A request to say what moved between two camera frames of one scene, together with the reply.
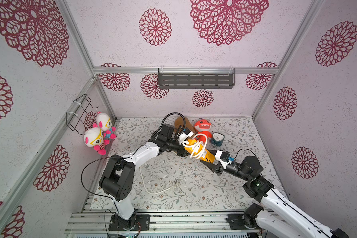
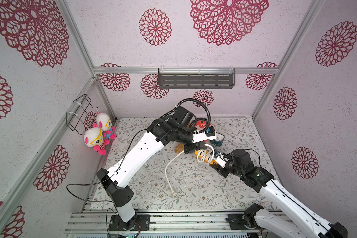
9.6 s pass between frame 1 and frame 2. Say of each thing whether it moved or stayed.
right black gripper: stayed
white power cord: moved
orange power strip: stayed
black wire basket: stayed
